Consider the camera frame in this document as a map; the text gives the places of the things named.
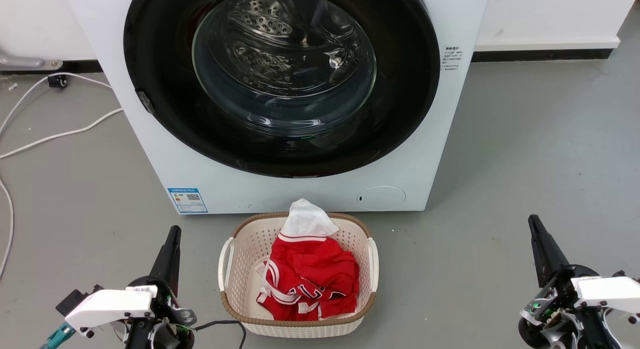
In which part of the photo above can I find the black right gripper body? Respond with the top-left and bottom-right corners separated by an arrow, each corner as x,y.
518,266 -> 640,349

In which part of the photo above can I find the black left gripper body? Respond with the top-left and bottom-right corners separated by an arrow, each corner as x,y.
125,276 -> 197,349

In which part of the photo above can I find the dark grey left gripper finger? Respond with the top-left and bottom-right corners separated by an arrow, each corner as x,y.
150,225 -> 182,296

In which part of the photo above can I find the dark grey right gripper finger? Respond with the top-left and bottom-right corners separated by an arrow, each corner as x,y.
528,214 -> 571,288

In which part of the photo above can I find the black round glass washer door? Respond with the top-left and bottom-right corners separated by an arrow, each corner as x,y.
123,0 -> 441,179

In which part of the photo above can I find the white front-load washing machine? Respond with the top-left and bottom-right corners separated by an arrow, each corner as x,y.
64,0 -> 492,215

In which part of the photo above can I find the blue energy label sticker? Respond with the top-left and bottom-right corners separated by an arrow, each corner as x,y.
167,187 -> 209,214

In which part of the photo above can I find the cream perforated laundry basket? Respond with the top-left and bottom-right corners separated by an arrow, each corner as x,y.
218,212 -> 380,338

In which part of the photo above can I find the white cloth garment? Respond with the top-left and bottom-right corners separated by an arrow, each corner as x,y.
281,198 -> 340,238

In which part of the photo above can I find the red jersey garment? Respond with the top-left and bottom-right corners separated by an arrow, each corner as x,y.
256,232 -> 361,322

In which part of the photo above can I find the round white filter cover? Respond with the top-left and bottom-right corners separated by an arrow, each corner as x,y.
357,185 -> 407,211

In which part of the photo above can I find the long black baseboard strip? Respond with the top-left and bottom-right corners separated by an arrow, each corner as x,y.
471,48 -> 614,63

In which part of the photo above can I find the short black baseboard strip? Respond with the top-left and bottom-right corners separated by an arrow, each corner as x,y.
62,60 -> 104,74

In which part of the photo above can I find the small black text sticker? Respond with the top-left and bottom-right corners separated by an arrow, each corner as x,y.
441,45 -> 465,72

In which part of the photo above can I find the stainless steel washer drum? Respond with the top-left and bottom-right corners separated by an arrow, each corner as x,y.
193,0 -> 377,97

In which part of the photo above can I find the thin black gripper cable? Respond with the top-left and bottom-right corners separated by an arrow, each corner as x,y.
192,319 -> 247,349

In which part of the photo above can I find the teal cable connector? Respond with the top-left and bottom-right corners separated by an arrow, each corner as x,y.
40,322 -> 77,349

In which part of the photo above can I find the white curved floor cable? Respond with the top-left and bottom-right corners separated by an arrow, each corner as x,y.
0,178 -> 15,281

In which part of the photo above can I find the white wavy floor cable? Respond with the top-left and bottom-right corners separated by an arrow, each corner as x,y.
0,107 -> 124,160

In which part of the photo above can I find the white looped floor cable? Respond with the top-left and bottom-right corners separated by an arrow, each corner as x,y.
0,72 -> 114,136

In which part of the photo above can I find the grey metal floor bracket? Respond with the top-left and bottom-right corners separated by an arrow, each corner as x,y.
0,51 -> 64,73

